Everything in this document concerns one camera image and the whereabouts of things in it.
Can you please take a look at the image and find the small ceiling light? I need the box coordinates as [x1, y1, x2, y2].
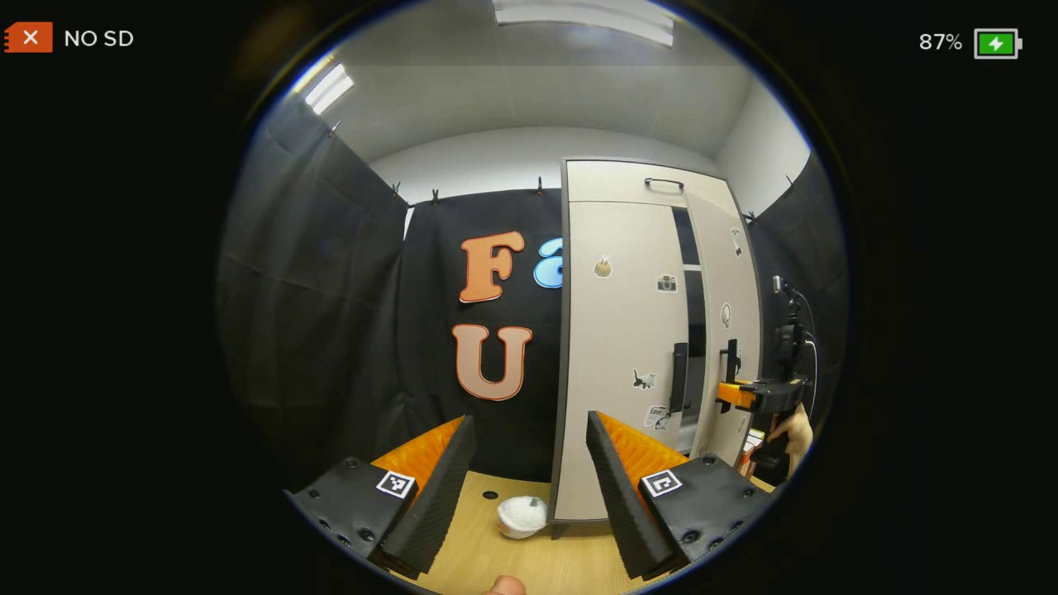
[304, 64, 355, 115]

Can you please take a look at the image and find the thin right gripper cable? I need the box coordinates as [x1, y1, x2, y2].
[789, 285, 821, 418]

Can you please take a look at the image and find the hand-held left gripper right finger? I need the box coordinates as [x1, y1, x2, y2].
[585, 411, 774, 581]

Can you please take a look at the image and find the long ceiling light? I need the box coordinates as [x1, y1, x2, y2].
[492, 0, 674, 48]

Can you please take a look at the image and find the grey cabinet door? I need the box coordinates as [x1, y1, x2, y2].
[552, 201, 691, 523]
[683, 186, 763, 468]

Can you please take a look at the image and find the white bowl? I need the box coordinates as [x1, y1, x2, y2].
[498, 496, 548, 540]

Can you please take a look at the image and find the black left door handle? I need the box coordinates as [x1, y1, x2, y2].
[669, 342, 689, 415]

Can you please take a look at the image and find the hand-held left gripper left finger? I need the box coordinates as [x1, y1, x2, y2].
[283, 415, 478, 581]

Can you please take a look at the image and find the grey double-door shoe cabinet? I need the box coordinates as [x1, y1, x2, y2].
[548, 157, 765, 540]

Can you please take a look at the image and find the black right door handle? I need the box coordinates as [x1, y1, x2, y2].
[720, 338, 741, 407]

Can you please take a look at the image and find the black backdrop cloth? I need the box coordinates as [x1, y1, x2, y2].
[217, 91, 851, 484]

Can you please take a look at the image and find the black door handle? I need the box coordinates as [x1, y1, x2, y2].
[720, 338, 741, 407]
[669, 342, 689, 415]

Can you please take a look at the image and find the grey cabinet drawer front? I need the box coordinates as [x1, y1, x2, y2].
[565, 161, 728, 209]

